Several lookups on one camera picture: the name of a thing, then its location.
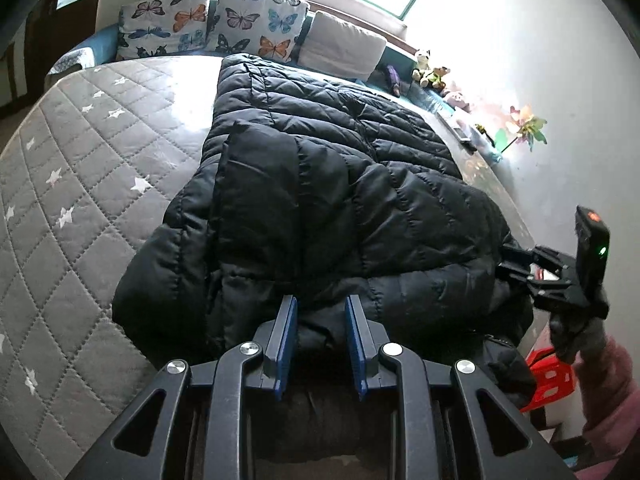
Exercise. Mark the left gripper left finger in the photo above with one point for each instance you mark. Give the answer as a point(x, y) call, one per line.
point(274, 343)

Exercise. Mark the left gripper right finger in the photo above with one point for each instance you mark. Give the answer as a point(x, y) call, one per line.
point(364, 341)

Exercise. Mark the black puffer jacket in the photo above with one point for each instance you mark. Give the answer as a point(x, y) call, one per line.
point(322, 190)

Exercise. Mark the pink sleeve right forearm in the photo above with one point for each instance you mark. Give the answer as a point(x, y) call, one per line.
point(610, 403)

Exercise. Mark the right gloved hand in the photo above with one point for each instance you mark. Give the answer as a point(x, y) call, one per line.
point(573, 337)

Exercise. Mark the red plastic stool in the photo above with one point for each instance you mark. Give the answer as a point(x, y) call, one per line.
point(555, 380)

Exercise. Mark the colourful pinwheel toy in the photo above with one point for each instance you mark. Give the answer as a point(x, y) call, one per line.
point(519, 126)

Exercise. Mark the plush toy animals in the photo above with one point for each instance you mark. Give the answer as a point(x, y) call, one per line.
point(435, 79)

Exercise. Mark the grey star quilted bed cover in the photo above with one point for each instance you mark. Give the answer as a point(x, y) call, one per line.
point(85, 180)

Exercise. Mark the grey plain pillow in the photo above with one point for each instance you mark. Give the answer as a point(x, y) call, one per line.
point(338, 48)

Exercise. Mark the right butterfly pillow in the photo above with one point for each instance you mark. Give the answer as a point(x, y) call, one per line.
point(267, 28)

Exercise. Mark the butterfly pillow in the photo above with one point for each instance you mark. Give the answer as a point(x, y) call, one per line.
point(267, 28)
point(161, 27)

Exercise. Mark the left butterfly pillow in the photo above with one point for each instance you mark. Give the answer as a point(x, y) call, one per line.
point(161, 27)

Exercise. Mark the brown wooden door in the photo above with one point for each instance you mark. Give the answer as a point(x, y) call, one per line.
point(34, 34)

